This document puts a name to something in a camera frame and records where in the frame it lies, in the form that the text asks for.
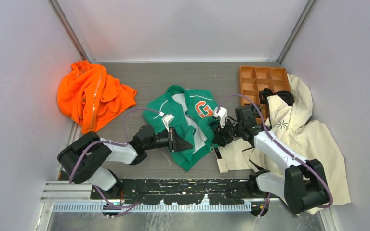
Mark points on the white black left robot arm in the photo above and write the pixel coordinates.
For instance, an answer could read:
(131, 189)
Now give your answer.
(82, 160)

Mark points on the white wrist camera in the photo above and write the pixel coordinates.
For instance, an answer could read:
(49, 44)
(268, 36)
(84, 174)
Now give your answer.
(166, 119)
(220, 114)

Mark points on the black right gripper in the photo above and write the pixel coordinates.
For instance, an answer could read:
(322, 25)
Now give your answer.
(218, 138)

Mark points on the orange jacket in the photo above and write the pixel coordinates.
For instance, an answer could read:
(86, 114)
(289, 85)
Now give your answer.
(91, 97)

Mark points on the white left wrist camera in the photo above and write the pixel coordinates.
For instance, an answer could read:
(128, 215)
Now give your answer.
(166, 119)

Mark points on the aluminium slotted rail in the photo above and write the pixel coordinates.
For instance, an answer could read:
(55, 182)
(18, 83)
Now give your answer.
(104, 207)

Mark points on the orange compartment tray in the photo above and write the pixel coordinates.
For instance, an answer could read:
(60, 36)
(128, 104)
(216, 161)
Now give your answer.
(253, 80)

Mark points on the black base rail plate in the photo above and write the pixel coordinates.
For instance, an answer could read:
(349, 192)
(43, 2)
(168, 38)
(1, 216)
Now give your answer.
(190, 191)

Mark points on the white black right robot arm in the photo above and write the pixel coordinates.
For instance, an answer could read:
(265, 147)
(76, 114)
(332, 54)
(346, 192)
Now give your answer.
(303, 185)

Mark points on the cream beige jacket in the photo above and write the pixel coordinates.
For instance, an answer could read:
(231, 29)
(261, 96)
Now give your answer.
(309, 138)

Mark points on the green varsity jacket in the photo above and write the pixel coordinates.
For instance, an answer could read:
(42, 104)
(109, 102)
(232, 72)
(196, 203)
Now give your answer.
(192, 110)

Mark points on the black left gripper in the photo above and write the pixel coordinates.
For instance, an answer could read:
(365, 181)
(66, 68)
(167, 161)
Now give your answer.
(176, 143)

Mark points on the black coiled item in tray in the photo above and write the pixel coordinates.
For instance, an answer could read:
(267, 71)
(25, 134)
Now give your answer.
(286, 96)

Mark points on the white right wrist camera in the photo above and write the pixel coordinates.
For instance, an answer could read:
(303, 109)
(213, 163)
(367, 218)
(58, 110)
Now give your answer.
(220, 114)

